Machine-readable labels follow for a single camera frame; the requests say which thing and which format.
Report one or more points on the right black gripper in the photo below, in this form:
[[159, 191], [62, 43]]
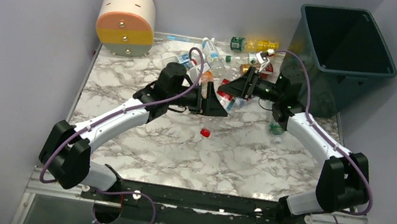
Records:
[[249, 84]]

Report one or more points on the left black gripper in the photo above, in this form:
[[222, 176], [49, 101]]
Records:
[[203, 98]]

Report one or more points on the green tea bottle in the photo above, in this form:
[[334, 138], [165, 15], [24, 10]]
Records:
[[276, 131]]

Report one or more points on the clear bottle red label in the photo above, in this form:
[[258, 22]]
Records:
[[226, 100]]

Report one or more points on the orange juice bottle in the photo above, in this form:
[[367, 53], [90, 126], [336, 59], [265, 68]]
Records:
[[206, 77]]

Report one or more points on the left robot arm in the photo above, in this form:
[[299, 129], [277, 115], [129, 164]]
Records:
[[66, 155]]

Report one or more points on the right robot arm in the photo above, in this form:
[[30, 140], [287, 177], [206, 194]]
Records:
[[343, 180]]

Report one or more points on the dark green plastic bin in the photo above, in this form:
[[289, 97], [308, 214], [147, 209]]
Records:
[[344, 53]]

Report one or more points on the crushed clear bottle blue-green label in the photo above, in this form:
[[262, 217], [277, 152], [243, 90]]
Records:
[[182, 58]]

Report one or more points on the amber tea bottle red label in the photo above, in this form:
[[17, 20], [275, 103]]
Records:
[[265, 73]]

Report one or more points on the tall clear bottle blue label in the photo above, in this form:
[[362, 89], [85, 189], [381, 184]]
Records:
[[213, 58]]

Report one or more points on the clear bottle purple-blue label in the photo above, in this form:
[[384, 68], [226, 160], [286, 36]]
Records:
[[239, 103]]

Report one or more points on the clear bottle green cap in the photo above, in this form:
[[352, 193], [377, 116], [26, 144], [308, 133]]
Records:
[[248, 58]]

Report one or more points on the red bottle cap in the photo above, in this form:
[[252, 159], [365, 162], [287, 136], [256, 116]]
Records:
[[205, 132]]

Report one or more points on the yellow bottle green label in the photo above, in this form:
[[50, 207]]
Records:
[[242, 44]]

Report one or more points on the round pastel drawer cabinet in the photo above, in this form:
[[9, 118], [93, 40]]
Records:
[[126, 27]]

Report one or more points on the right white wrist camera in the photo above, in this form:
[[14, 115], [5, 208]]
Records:
[[264, 57]]

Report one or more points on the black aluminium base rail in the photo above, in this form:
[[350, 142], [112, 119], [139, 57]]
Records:
[[172, 205]]

